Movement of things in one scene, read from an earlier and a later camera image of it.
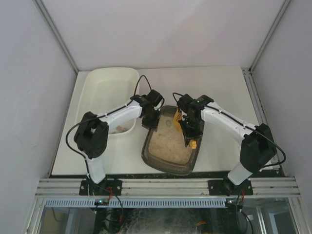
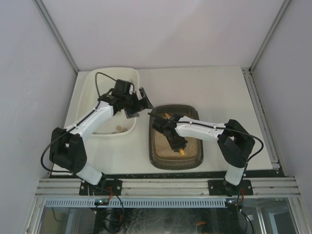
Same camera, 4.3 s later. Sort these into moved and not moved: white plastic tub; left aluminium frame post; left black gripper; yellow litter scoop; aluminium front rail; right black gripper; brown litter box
Moved: brown litter box; right black gripper; left black gripper; yellow litter scoop
Not moved: white plastic tub; aluminium front rail; left aluminium frame post
